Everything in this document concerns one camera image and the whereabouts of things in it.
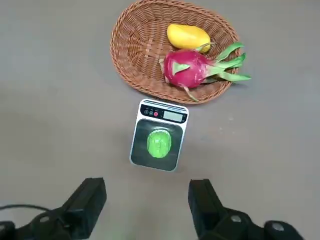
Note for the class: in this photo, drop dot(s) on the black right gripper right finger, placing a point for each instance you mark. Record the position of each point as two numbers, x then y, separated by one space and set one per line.
207 207

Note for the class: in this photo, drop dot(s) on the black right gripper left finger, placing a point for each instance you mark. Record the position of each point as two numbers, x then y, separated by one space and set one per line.
83 207

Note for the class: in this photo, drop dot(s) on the green apple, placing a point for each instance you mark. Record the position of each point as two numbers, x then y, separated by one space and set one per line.
159 143

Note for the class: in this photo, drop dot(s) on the white electronic kitchen scale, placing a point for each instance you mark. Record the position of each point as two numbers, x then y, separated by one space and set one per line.
160 117

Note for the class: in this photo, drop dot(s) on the pink dragon fruit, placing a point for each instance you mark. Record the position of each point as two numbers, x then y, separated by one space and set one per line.
186 70

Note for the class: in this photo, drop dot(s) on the brown wicker basket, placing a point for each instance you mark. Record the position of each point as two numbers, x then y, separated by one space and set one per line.
142 50

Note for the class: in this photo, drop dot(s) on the yellow mango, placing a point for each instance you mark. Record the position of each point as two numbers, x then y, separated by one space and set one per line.
187 37

